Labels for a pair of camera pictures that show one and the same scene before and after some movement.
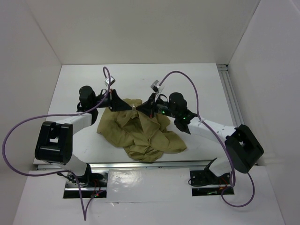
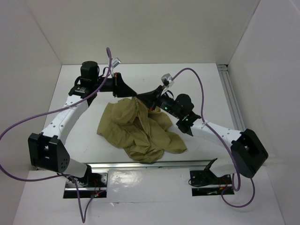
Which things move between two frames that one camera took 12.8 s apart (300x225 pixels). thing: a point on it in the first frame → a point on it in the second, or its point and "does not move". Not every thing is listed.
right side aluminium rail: [224, 72] does not move
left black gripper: [115, 103] → [119, 89]
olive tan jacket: [144, 138] does not move
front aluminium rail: [192, 165] does not move
